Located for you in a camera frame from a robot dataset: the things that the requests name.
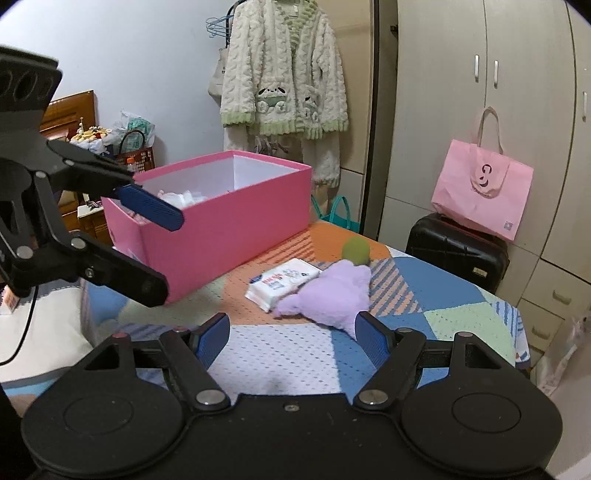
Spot cluster of small toys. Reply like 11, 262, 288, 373
69, 117, 116, 154

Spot beige canvas bag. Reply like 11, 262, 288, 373
207, 45, 230, 101

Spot black suitcase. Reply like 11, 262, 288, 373
405, 213, 510, 295

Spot white tissue pack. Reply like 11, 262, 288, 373
244, 258, 322, 314

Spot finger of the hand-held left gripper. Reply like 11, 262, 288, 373
9, 230, 171, 308
45, 138, 186, 232

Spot pink tote bag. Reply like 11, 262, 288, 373
431, 106, 535, 242

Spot wooden cabinet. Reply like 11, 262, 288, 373
59, 188, 114, 246

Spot patterned colourful blanket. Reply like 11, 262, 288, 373
80, 220, 533, 403

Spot teal handle bag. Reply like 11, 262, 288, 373
311, 194, 361, 234

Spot white bed sheet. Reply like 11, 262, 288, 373
0, 281, 94, 385

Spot grey wardrobe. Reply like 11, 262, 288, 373
360, 0, 591, 371

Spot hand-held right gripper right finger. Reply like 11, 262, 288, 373
352, 311, 520, 409

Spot cream fleece pants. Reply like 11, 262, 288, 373
223, 124, 343, 188

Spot wooden headboard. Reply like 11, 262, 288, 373
39, 89, 96, 140

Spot black cable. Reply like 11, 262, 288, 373
0, 277, 38, 366

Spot cream green fleece jacket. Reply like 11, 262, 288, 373
220, 0, 350, 142

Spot pink cardboard box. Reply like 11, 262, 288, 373
100, 150, 314, 306

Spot white grey plush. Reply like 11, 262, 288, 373
154, 188, 209, 209

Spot blue clothes hangers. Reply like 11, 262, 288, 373
205, 13, 234, 41

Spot purple eggplant plush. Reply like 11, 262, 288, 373
271, 237, 373, 342

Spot crumpled clear plastic bag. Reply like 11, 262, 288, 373
113, 109, 156, 139

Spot woven basket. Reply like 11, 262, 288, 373
119, 130, 156, 173

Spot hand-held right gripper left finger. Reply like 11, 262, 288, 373
69, 313, 232, 412

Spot white plastic bag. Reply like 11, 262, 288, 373
537, 313, 591, 398

